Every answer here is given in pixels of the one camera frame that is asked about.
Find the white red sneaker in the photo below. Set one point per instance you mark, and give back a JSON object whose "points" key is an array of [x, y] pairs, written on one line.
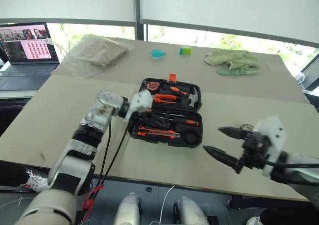
{"points": [[37, 181]]}

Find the dark framed monitor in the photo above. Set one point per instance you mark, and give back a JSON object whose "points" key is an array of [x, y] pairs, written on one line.
{"points": [[312, 72]]}

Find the black electrical tape roll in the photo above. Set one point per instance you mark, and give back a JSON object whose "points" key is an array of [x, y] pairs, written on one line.
{"points": [[246, 126]]}

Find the clear bag with beige cloth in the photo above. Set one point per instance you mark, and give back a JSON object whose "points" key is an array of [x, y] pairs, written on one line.
{"points": [[102, 53]]}

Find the grey laptop with lit screen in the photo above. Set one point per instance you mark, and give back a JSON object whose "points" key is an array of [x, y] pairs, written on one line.
{"points": [[27, 53]]}

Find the claw hammer orange black grip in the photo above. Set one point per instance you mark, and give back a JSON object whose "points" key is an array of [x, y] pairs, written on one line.
{"points": [[193, 99]]}

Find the silver robot left leg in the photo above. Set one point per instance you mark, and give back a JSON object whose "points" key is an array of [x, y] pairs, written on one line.
{"points": [[127, 210]]}

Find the orange black utility knife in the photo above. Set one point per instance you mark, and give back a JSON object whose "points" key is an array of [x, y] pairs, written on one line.
{"points": [[157, 132]]}

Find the white shoe of bystander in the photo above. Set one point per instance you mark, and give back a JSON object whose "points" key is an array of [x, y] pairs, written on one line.
{"points": [[254, 221]]}

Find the black trouser leg of bystander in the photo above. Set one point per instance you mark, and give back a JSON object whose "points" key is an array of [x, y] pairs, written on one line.
{"points": [[289, 216]]}

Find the small black floor object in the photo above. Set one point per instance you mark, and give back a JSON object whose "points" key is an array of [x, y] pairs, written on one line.
{"points": [[148, 189]]}

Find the black tool case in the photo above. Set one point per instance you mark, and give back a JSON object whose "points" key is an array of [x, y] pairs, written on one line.
{"points": [[192, 137]]}

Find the pale green towel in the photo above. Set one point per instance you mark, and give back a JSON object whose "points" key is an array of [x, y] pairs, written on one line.
{"points": [[231, 58]]}

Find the pale green slipper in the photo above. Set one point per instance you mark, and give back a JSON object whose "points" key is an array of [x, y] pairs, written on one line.
{"points": [[236, 72]]}

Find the orange black tape measure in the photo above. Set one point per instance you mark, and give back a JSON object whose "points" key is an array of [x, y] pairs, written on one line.
{"points": [[152, 85]]}

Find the green blue sponge block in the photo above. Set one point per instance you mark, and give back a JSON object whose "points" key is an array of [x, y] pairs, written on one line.
{"points": [[185, 50]]}

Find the silver robot leg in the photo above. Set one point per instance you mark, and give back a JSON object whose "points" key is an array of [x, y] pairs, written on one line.
{"points": [[127, 210], [189, 212]]}

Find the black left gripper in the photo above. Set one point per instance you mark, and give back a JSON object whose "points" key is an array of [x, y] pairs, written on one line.
{"points": [[143, 115]]}

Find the silver robot right leg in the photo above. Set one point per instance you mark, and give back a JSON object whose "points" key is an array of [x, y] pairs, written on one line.
{"points": [[189, 212]]}

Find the orange black screwdriver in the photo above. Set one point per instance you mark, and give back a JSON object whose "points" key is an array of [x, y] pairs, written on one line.
{"points": [[177, 114], [188, 123]]}

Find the black table leg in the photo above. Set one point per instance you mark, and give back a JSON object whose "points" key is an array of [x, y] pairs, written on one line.
{"points": [[261, 201]]}

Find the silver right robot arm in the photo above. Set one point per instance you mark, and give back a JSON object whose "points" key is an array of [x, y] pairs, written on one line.
{"points": [[301, 175]]}

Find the dark window post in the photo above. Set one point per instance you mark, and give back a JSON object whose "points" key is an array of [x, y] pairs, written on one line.
{"points": [[140, 13]]}

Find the white roller blind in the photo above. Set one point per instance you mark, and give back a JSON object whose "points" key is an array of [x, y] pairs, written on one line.
{"points": [[67, 1], [236, 5]]}

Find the white small desk device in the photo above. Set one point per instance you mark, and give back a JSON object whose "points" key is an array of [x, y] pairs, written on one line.
{"points": [[299, 77]]}

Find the teal plastic tape dispenser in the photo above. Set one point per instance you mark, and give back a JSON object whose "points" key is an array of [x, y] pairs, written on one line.
{"points": [[157, 54]]}

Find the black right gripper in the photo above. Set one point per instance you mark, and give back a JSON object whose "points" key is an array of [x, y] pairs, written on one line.
{"points": [[255, 150]]}

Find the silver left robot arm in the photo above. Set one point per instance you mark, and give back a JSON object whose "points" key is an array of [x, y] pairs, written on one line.
{"points": [[74, 160]]}

